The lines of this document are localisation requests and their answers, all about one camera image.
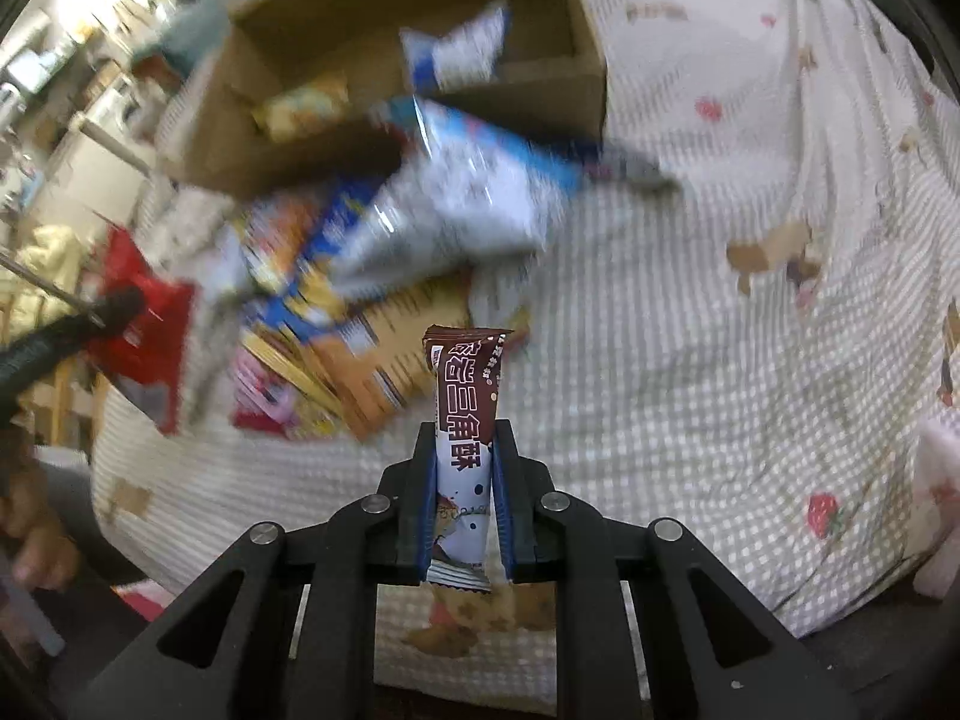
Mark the blue tiger snack bag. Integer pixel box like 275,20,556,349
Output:
244,174,386,343

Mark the teal blanket on bedside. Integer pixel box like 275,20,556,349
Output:
128,0,254,82

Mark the brown white wafer bar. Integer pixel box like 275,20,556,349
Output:
423,325,509,593

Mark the person's left hand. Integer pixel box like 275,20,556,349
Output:
2,426,80,592

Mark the white blue snack bag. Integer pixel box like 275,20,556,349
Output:
398,0,511,94

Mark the yellow chips snack bag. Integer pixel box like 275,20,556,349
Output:
251,71,352,143

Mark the orange beige snack bag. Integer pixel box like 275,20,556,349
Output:
309,273,470,440

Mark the brown cardboard box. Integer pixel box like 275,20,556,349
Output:
156,0,610,200

